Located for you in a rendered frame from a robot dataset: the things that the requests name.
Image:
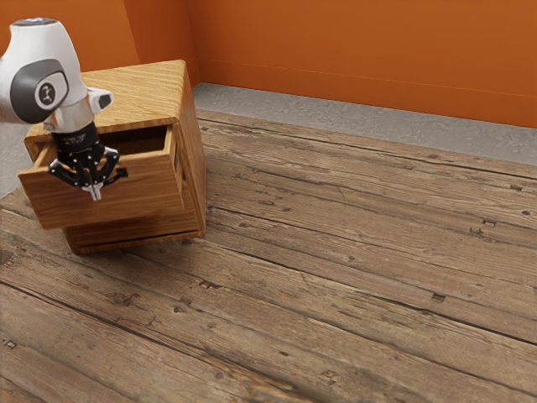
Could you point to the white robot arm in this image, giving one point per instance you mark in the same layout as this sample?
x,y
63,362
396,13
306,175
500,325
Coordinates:
x,y
40,63

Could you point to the open wooden drawer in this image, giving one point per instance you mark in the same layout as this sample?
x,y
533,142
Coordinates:
x,y
138,189

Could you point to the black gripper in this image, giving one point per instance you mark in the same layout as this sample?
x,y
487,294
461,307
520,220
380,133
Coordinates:
x,y
79,144

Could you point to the small wooden cabinet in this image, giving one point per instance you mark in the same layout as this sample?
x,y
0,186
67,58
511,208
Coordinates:
x,y
142,90

